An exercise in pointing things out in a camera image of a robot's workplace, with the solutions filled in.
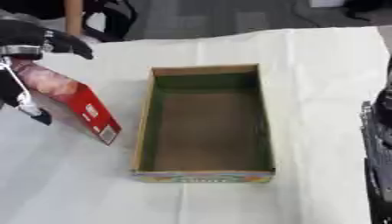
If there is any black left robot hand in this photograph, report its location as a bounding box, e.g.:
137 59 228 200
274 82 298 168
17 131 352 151
0 18 95 126

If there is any red rectangular carton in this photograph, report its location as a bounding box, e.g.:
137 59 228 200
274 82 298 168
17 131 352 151
10 59 124 147

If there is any open cardboard box green inside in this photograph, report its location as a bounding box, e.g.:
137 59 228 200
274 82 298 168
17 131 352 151
129 63 277 184

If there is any wooden chair leg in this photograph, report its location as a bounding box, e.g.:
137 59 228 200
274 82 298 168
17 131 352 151
62 0 85 37

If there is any black bag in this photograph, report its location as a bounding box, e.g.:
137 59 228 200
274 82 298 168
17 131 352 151
80 0 138 42

